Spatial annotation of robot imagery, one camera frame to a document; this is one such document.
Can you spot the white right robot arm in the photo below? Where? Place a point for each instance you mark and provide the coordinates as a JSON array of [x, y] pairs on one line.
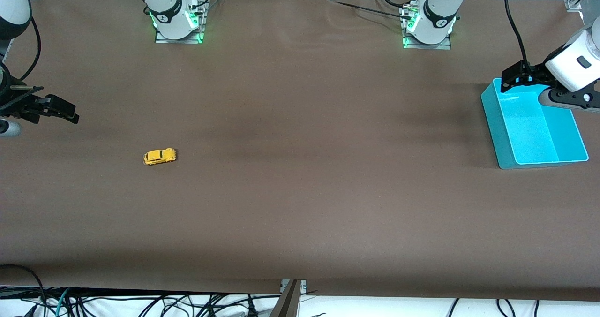
[[166, 7]]

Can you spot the cyan plastic bin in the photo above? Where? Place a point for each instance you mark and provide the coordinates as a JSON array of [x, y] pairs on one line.
[[534, 134]]

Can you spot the aluminium profile leg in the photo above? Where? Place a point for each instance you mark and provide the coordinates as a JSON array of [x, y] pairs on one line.
[[286, 305]]

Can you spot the silver corner bracket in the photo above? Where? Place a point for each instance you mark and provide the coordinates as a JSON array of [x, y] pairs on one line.
[[303, 285]]

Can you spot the yellow beetle toy car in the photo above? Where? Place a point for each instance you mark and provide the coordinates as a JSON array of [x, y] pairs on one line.
[[159, 156]]

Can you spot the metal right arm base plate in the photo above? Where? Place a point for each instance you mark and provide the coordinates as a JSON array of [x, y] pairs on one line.
[[180, 39]]

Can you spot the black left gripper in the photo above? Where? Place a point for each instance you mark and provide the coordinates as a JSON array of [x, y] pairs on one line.
[[534, 73]]

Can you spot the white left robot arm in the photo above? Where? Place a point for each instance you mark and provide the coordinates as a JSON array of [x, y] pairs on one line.
[[438, 12]]

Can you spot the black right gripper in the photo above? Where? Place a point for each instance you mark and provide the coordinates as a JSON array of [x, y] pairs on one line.
[[14, 104]]

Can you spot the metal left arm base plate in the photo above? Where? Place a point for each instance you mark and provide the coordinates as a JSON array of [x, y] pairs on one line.
[[426, 46]]

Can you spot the brown table cover sheet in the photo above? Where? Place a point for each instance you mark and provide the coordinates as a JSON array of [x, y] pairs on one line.
[[300, 190]]

